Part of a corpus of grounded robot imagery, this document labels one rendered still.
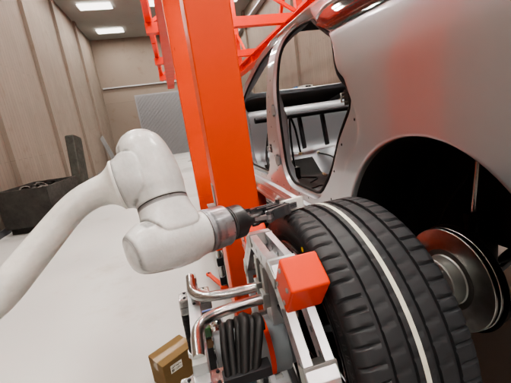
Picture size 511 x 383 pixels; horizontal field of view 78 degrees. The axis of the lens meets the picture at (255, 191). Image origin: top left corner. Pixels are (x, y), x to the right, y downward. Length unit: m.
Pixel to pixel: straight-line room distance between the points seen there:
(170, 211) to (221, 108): 0.66
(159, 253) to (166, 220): 0.06
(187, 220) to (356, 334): 0.36
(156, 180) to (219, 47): 0.71
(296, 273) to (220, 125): 0.73
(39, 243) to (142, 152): 0.24
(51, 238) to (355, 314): 0.56
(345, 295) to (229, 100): 0.81
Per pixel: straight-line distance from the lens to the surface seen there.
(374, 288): 0.65
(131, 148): 0.65
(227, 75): 1.20
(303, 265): 0.59
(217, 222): 0.63
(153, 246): 0.58
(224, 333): 0.66
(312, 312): 0.66
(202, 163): 3.13
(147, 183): 0.62
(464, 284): 1.13
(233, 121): 1.19
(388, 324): 0.65
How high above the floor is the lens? 1.42
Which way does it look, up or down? 13 degrees down
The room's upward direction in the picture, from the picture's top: 8 degrees counter-clockwise
